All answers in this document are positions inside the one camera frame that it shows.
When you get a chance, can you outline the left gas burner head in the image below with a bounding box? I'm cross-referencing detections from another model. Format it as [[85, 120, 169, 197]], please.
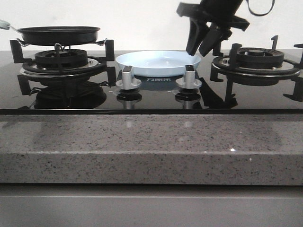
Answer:
[[35, 49, 88, 70]]

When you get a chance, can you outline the grey cabinet front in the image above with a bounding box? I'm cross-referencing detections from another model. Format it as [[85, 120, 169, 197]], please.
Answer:
[[0, 184, 303, 227]]

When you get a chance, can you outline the black glass cooktop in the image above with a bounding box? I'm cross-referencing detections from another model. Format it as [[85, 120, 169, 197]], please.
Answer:
[[0, 51, 303, 115]]

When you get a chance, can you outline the wire pan support ring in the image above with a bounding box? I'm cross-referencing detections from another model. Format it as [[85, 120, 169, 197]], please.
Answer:
[[17, 38, 107, 55]]

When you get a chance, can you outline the right black burner grate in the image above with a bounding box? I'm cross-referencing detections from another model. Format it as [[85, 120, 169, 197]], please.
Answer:
[[210, 35, 303, 102]]

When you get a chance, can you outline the black burner grate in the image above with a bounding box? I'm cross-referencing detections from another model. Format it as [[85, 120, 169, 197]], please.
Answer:
[[210, 35, 303, 102], [10, 39, 116, 99]]

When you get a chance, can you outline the light blue plate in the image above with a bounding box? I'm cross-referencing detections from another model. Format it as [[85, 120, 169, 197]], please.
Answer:
[[116, 50, 201, 78]]

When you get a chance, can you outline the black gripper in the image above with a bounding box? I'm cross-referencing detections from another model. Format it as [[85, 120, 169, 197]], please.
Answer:
[[177, 0, 250, 57]]

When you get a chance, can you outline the right gas burner head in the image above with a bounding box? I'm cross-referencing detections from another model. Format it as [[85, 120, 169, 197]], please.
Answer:
[[236, 47, 285, 69]]

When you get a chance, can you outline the left black burner grate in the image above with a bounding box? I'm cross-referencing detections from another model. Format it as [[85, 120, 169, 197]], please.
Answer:
[[10, 39, 116, 99]]

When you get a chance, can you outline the left silver stove knob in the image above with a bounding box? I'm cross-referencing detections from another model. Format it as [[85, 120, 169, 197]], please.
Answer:
[[116, 66, 142, 90]]

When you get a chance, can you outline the right silver stove knob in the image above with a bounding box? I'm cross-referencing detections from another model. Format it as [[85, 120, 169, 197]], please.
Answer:
[[176, 65, 202, 89]]

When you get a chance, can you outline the gas burner head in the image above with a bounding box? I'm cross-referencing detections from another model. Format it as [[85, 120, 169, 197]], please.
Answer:
[[35, 49, 88, 70], [236, 47, 285, 69]]

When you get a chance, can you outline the black cable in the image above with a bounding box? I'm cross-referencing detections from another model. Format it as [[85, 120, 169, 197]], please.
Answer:
[[245, 0, 276, 17]]

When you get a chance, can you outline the black frying pan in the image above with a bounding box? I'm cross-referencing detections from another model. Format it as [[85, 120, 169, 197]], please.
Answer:
[[15, 26, 100, 46]]

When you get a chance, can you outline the silver stove knob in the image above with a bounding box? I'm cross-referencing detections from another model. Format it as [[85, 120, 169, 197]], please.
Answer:
[[176, 65, 202, 89], [116, 66, 142, 90]]

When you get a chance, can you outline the grey speckled stone countertop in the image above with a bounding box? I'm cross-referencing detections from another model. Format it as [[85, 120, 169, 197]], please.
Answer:
[[0, 114, 303, 185]]

